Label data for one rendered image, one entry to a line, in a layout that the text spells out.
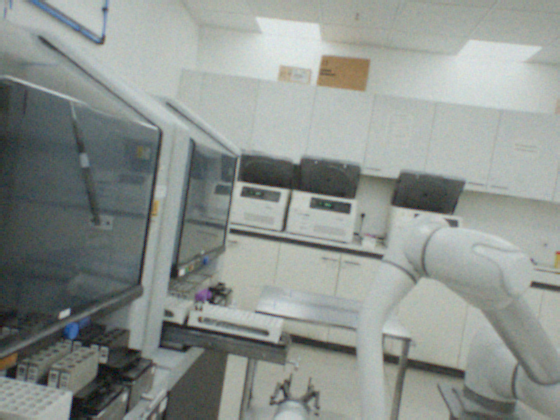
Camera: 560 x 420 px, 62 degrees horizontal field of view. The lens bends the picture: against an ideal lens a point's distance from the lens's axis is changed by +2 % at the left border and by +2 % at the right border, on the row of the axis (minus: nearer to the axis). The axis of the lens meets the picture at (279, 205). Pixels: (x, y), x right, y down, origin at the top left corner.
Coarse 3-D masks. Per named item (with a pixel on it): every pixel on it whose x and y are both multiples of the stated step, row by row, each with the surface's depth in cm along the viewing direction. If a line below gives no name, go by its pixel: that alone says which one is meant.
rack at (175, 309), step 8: (168, 296) 158; (168, 304) 150; (176, 304) 152; (184, 304) 153; (192, 304) 156; (168, 312) 158; (176, 312) 148; (184, 312) 148; (176, 320) 148; (184, 320) 150
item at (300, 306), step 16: (272, 288) 213; (272, 304) 186; (288, 304) 190; (304, 304) 194; (320, 304) 198; (336, 304) 202; (352, 304) 207; (304, 320) 174; (320, 320) 174; (336, 320) 178; (352, 320) 181; (384, 336) 172; (400, 336) 172; (256, 368) 219; (400, 368) 173; (400, 384) 173; (256, 400) 217; (400, 400) 173; (240, 416) 177; (256, 416) 203; (272, 416) 205; (320, 416) 212; (336, 416) 215; (352, 416) 217
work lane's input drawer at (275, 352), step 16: (160, 336) 147; (176, 336) 146; (192, 336) 146; (208, 336) 145; (224, 336) 145; (240, 336) 145; (288, 336) 151; (224, 352) 144; (240, 352) 144; (256, 352) 143; (272, 352) 142; (288, 352) 150
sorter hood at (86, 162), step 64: (0, 64) 67; (64, 64) 106; (0, 128) 64; (64, 128) 77; (128, 128) 99; (0, 192) 66; (64, 192) 80; (128, 192) 104; (0, 256) 68; (64, 256) 84; (128, 256) 110; (0, 320) 70; (64, 320) 87
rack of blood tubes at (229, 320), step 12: (192, 312) 147; (204, 312) 147; (216, 312) 149; (228, 312) 151; (240, 312) 153; (192, 324) 147; (204, 324) 147; (216, 324) 149; (228, 324) 152; (240, 324) 145; (252, 324) 145; (264, 324) 144; (276, 324) 147; (252, 336) 145; (264, 336) 144; (276, 336) 144
